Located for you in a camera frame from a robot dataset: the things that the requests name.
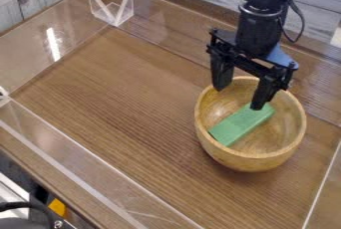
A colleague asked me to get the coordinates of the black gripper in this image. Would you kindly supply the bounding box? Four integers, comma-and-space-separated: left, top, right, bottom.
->
206, 28, 298, 111

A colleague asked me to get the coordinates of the green rectangular block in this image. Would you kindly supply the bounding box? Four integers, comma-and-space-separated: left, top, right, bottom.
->
207, 104, 275, 146

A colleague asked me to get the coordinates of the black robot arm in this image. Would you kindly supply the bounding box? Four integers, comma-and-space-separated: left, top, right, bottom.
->
206, 0, 299, 111

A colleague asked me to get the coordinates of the brown wooden bowl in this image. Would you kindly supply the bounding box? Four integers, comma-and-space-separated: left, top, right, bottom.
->
194, 76, 306, 172

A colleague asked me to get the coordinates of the yellow and black device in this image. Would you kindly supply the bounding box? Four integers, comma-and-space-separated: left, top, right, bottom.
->
32, 185, 96, 229

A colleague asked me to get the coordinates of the clear acrylic corner bracket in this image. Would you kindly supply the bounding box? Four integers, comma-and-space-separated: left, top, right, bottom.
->
88, 0, 135, 27

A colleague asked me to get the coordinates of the clear acrylic tray wall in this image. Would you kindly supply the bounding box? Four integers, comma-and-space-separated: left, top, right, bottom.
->
0, 87, 203, 229

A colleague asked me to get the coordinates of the black cable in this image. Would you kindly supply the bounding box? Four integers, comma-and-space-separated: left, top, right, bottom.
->
0, 201, 54, 229

